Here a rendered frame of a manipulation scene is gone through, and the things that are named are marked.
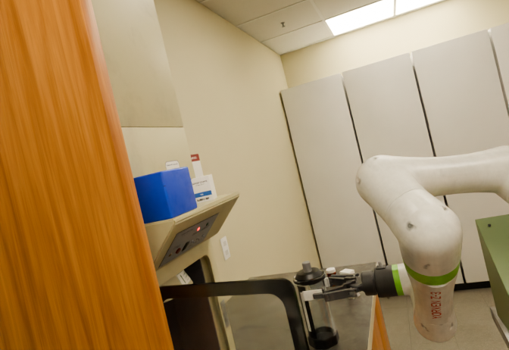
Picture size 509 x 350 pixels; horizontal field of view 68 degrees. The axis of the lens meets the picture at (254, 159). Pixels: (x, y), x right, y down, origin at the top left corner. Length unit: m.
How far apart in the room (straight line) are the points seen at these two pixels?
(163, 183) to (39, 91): 0.27
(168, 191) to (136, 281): 0.17
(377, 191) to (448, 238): 0.17
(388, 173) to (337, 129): 2.86
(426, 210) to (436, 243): 0.06
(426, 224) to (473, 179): 0.31
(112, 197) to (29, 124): 0.21
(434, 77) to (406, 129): 0.50
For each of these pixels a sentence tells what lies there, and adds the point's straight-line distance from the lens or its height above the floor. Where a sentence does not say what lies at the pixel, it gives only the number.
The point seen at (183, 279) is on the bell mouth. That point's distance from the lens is 0.97.
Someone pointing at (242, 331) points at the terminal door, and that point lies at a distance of 0.69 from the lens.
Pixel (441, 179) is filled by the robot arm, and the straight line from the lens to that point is 0.99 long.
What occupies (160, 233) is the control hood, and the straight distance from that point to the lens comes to 0.73.
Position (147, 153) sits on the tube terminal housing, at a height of 1.65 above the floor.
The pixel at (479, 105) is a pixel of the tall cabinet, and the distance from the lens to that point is 3.77.
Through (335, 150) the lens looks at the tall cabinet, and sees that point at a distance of 3.73.
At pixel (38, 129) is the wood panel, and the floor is 1.72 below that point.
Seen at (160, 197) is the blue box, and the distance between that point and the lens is 0.72.
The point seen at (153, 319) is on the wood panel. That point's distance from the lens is 0.69.
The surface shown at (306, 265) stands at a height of 1.20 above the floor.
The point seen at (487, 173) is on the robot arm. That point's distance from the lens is 1.10.
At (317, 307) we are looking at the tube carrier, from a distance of 1.31.
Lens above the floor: 1.58
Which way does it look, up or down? level
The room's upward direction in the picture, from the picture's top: 13 degrees counter-clockwise
